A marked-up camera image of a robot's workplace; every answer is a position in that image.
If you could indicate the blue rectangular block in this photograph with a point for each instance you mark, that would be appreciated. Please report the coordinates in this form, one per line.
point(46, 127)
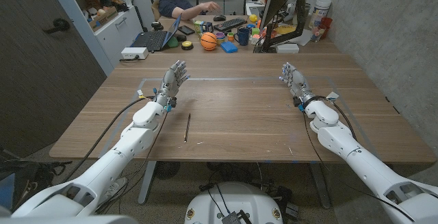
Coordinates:
point(228, 47)

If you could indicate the black keyboard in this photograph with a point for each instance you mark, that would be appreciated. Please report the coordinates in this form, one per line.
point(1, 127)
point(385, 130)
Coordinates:
point(230, 24)

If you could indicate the dark blue mug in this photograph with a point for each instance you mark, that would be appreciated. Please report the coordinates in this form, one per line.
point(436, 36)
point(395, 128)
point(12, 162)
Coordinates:
point(243, 36)

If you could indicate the white sneaker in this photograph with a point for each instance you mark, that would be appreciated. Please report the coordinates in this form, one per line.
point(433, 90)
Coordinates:
point(114, 188)

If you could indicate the black smartphone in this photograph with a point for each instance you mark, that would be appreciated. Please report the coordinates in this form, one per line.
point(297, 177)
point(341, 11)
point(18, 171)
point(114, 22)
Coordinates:
point(186, 29)

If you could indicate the white shelf cabinet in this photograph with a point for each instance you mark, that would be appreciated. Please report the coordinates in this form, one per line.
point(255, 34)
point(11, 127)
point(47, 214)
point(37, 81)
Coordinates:
point(102, 22)

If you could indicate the white power box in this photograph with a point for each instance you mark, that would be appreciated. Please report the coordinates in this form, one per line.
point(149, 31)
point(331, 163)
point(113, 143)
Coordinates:
point(134, 52)

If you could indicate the red cup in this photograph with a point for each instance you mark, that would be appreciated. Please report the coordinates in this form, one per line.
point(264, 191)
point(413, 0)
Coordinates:
point(325, 25)

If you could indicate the stack of colourful cups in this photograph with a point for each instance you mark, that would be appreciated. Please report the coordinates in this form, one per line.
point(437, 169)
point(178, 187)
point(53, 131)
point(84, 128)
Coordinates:
point(220, 38)

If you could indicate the orange mini basketball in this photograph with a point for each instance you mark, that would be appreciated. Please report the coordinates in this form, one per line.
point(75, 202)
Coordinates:
point(208, 41)

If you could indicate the green printed carton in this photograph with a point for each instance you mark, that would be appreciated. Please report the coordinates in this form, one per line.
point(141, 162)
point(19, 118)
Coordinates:
point(197, 27)

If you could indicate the yellow and black button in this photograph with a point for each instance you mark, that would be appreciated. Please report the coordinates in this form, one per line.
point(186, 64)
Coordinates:
point(187, 45)

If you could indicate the yellow ball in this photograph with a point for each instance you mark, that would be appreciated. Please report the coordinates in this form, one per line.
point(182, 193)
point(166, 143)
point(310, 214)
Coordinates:
point(253, 18)

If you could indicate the grey metal table leg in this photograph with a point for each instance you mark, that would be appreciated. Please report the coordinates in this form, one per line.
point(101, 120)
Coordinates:
point(321, 184)
point(147, 183)

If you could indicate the dark pen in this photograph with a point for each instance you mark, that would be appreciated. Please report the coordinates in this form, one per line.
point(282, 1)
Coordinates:
point(187, 127)

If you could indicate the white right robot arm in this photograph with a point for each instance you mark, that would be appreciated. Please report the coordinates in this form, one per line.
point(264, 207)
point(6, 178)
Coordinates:
point(362, 159)

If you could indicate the flat white box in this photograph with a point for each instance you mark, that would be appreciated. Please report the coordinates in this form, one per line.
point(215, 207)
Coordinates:
point(287, 48)

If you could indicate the cardboard box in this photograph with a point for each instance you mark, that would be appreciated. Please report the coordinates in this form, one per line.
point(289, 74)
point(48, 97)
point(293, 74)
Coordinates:
point(102, 19)

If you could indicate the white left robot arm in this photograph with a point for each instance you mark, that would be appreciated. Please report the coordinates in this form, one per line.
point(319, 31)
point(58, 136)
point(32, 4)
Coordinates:
point(113, 157)

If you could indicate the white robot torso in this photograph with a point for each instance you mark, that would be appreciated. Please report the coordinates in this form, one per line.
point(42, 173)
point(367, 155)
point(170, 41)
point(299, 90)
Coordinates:
point(234, 205)

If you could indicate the green rounded toy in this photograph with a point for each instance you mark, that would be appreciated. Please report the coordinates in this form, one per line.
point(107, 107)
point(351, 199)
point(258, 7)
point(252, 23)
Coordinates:
point(172, 42)

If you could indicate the white wipes canister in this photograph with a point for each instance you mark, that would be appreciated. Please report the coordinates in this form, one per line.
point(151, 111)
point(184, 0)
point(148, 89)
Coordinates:
point(321, 11)

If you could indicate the colourful cube puzzle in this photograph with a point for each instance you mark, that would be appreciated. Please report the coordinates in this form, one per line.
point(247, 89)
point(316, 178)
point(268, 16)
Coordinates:
point(206, 27)

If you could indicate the black computer mouse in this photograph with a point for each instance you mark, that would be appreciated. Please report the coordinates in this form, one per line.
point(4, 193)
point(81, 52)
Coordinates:
point(219, 18)

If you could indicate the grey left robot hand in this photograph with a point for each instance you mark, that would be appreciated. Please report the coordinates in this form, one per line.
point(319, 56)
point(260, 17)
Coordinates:
point(171, 81)

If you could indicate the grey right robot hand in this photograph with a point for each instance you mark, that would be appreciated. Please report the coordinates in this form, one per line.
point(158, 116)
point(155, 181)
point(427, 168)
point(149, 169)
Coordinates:
point(297, 81)

